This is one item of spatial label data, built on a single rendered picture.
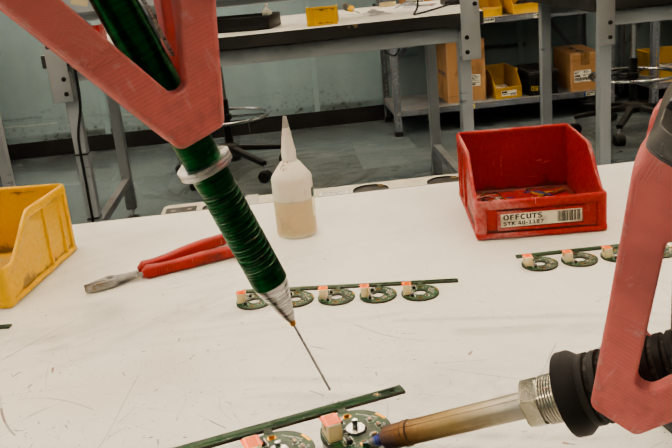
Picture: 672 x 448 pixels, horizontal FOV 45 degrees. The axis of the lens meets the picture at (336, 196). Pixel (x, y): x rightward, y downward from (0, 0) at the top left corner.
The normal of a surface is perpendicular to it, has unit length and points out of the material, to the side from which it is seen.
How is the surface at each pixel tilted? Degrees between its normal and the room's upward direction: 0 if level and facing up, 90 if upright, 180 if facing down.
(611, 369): 98
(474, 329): 0
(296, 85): 90
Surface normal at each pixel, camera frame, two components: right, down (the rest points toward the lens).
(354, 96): 0.07, 0.28
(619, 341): -0.48, 0.43
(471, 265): -0.09, -0.95
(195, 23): 0.48, 0.38
